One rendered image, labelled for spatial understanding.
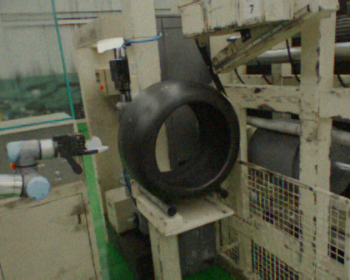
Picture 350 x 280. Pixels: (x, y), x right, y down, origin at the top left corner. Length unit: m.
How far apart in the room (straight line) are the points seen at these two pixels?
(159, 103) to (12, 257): 1.21
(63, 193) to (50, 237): 0.26
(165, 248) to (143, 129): 0.89
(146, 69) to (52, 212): 0.95
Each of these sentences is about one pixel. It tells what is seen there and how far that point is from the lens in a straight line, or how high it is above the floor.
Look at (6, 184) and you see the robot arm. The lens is 1.16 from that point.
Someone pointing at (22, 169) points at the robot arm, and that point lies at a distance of 1.29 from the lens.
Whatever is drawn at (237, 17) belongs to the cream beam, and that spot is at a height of 1.67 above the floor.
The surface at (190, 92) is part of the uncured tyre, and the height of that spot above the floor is 1.40.
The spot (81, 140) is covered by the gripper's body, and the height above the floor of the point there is 1.27.
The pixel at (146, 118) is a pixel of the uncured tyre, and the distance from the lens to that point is 1.30.
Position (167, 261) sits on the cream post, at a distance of 2.02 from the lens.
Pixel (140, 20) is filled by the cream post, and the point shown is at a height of 1.73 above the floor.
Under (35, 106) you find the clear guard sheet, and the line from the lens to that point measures 1.85.
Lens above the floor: 1.55
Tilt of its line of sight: 15 degrees down
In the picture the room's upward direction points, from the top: 5 degrees counter-clockwise
